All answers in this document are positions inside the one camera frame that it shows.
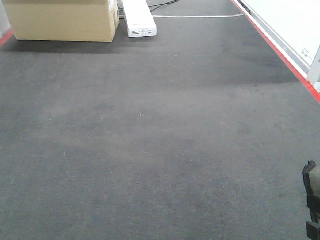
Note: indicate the cardboard box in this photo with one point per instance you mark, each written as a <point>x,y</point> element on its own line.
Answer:
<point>63,20</point>

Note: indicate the white conveyor side panel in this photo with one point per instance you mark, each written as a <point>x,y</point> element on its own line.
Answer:
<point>292,30</point>

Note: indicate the grey brake pad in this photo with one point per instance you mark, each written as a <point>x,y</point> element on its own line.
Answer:
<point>311,180</point>

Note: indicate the white long box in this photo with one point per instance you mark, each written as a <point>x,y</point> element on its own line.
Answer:
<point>139,20</point>

